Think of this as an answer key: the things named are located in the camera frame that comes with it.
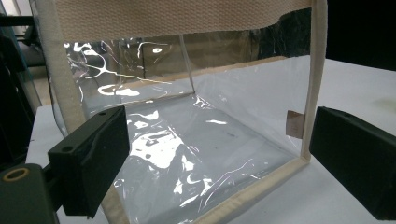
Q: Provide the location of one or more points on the clear plastic bag beige trim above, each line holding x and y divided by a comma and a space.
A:
193, 130

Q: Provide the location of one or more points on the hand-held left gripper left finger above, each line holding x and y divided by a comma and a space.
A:
90, 161

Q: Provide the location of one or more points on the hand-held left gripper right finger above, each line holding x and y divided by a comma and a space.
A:
358, 158

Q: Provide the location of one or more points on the dark metal stand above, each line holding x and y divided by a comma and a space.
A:
14, 93

